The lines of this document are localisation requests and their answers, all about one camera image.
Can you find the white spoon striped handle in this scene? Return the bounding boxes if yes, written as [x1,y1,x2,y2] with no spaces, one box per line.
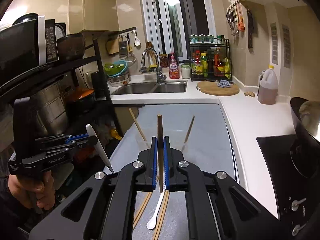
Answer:
[146,183,166,230]

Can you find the lone wooden chopstick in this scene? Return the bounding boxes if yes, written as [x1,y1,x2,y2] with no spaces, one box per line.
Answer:
[181,115,195,152]

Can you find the fork with white handle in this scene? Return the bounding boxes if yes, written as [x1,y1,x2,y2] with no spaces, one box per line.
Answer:
[86,124,114,173]

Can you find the chrome kitchen faucet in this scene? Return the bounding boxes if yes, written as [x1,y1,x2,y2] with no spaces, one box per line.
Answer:
[140,47,167,85]

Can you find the hanging kitchen tools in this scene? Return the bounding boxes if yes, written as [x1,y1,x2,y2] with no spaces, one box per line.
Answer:
[226,0,245,36]

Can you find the person's left hand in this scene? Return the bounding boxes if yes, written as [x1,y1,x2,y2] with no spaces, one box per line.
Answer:
[8,171,55,210]

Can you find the large steel pot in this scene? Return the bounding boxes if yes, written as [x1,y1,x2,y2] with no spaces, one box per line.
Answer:
[32,82,67,135]

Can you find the black metal shelf rack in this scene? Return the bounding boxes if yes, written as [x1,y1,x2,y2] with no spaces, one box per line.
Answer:
[1,31,124,136]

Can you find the grey textured table mat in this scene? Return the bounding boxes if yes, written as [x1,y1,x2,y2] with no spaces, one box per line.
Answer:
[110,104,238,239]

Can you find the clear plastic utensil container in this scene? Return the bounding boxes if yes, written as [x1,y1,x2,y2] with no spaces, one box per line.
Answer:
[134,115,198,156]

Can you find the black gas stove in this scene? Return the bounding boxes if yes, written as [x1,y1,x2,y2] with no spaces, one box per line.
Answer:
[257,134,319,239]

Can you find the green and blue bowls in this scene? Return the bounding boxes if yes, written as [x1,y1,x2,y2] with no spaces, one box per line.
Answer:
[104,60,127,77]

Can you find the dark bowl on shelf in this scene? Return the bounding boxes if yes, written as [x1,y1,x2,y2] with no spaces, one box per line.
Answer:
[56,33,86,61]

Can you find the stainless steel sink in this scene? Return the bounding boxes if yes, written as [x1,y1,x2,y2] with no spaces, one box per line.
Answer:
[111,81,187,95]

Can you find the hanging metal grater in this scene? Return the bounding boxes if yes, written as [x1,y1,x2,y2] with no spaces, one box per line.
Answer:
[118,34,128,60]

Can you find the black wok with lid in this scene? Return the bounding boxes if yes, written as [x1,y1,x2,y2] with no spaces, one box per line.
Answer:
[290,97,319,178]

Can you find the microwave oven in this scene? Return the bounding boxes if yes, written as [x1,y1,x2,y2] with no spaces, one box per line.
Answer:
[0,13,66,85]

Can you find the hanging white ladle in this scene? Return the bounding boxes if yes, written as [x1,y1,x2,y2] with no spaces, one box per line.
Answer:
[133,29,141,47]

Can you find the round wooden cutting board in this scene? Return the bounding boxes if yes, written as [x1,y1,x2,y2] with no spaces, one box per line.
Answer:
[196,81,240,96]

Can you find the red dish soap pouch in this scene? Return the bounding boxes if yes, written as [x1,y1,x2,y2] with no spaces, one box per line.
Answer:
[169,53,180,79]

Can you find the blue dish cloth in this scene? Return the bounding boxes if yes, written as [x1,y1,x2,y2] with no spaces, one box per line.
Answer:
[217,79,232,88]

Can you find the plastic jug of oil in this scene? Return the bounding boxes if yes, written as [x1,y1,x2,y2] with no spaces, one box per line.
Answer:
[258,65,278,105]

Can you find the white jar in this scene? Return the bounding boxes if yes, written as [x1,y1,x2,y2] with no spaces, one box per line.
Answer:
[181,64,191,79]

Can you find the black spice rack with bottles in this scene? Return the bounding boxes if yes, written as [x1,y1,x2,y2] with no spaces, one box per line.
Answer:
[189,34,233,82]

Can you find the hanging cleaver knife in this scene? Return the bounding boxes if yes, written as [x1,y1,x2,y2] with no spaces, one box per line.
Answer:
[247,9,254,49]

